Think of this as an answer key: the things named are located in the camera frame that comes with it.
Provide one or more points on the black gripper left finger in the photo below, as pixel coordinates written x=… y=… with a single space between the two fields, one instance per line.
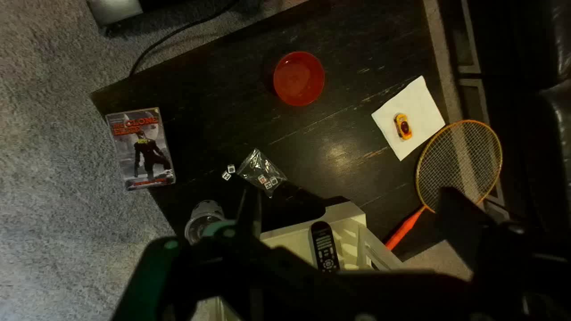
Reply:
x=250 y=250

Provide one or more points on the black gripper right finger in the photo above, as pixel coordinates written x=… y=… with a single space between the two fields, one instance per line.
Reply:
x=493 y=255

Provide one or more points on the white lattice shelf cabinet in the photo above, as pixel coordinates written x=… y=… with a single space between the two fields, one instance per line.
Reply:
x=350 y=228

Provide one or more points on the small glass cup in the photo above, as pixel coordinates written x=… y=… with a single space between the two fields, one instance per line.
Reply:
x=205 y=216

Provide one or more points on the black remote control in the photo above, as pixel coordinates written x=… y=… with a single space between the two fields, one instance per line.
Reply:
x=325 y=246

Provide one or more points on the clear plastic bag of dice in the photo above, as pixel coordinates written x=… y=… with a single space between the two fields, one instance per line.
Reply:
x=261 y=171

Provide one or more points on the red stick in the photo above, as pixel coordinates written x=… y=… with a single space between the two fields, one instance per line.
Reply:
x=457 y=157

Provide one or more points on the dark couch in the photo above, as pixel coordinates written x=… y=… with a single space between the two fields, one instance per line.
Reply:
x=550 y=130

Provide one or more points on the white square paper sheet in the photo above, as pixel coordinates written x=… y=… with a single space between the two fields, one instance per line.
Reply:
x=425 y=100

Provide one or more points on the white plastic object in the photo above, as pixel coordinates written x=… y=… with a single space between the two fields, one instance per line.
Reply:
x=116 y=9

